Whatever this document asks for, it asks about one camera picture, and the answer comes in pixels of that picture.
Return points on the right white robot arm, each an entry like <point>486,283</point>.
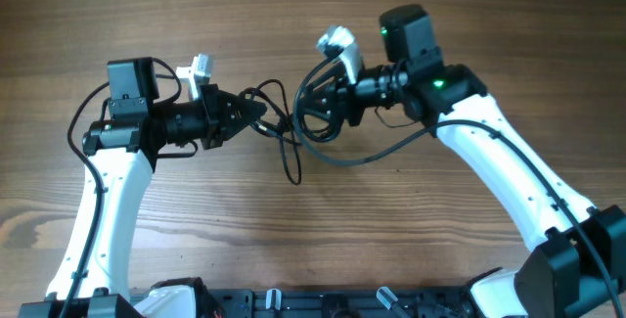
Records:
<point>576,256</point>

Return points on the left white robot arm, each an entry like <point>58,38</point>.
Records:
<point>120,153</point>

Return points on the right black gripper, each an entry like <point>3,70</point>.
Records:
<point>338,92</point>

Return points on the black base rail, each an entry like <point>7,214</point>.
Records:
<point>342,303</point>

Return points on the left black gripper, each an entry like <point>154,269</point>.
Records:
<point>220,125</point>

